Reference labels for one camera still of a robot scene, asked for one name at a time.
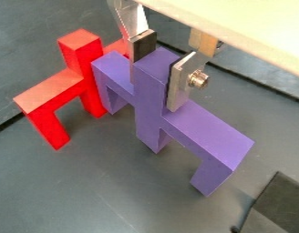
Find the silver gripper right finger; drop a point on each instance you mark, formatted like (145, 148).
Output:
(186, 71)

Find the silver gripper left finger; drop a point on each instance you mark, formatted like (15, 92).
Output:
(138, 35)

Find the purple cross-shaped block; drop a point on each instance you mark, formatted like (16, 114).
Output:
(138, 84)

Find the red cross-shaped block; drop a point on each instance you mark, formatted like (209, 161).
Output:
(74, 82)

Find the black angle bracket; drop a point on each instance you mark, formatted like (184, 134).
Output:
(275, 212)

